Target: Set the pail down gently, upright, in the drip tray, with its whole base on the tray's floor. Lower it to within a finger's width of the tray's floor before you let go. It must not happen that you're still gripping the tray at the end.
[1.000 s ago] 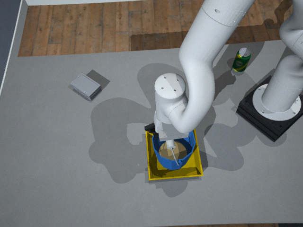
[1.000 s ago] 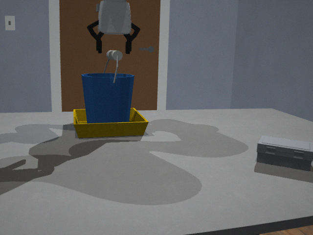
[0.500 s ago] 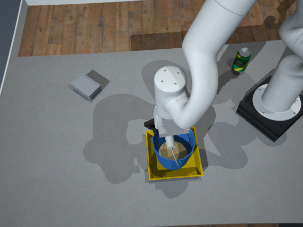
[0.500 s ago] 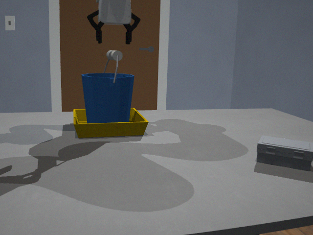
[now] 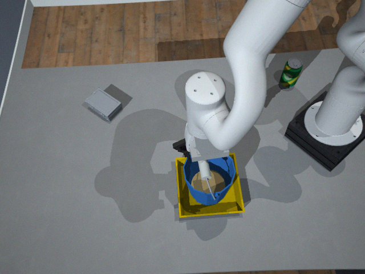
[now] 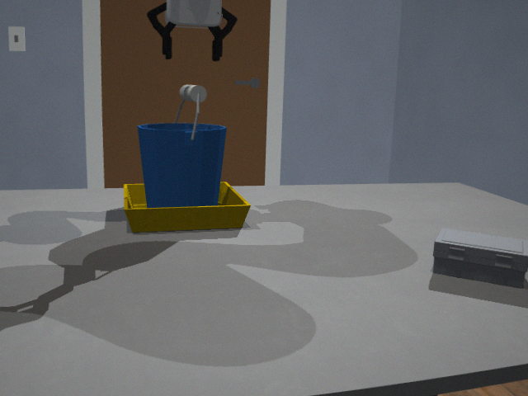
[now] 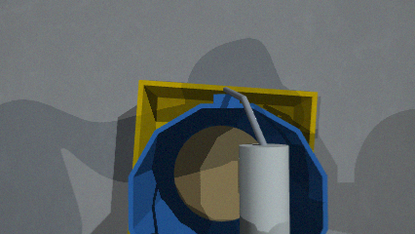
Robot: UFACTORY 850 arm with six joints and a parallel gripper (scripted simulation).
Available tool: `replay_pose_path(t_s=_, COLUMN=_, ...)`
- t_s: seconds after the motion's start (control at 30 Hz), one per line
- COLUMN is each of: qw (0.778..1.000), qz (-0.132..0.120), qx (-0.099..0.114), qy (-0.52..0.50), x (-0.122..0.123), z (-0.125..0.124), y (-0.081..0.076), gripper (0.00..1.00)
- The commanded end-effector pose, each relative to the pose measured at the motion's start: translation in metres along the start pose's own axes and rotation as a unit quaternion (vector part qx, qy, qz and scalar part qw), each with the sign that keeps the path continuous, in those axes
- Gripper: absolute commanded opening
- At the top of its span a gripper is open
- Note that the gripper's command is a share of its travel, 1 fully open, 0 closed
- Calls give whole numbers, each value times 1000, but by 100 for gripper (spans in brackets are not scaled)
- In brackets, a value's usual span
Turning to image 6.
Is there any yellow square tray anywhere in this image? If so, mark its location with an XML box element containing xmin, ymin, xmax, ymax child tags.
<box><xmin>124</xmin><ymin>182</ymin><xmax>251</xmax><ymax>233</ymax></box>

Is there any blue bucket with grey handle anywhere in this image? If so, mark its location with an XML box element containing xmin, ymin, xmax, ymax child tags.
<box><xmin>137</xmin><ymin>85</ymin><xmax>227</xmax><ymax>208</ymax></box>

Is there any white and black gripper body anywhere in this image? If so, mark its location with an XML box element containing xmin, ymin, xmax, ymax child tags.
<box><xmin>165</xmin><ymin>0</ymin><xmax>222</xmax><ymax>29</ymax></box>

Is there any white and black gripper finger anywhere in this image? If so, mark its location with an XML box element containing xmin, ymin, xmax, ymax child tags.
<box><xmin>208</xmin><ymin>8</ymin><xmax>238</xmax><ymax>61</ymax></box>
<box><xmin>147</xmin><ymin>2</ymin><xmax>176</xmax><ymax>59</ymax></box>

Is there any grey rectangular case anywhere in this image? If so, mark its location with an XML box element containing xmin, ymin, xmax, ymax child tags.
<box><xmin>433</xmin><ymin>229</ymin><xmax>528</xmax><ymax>288</ymax></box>

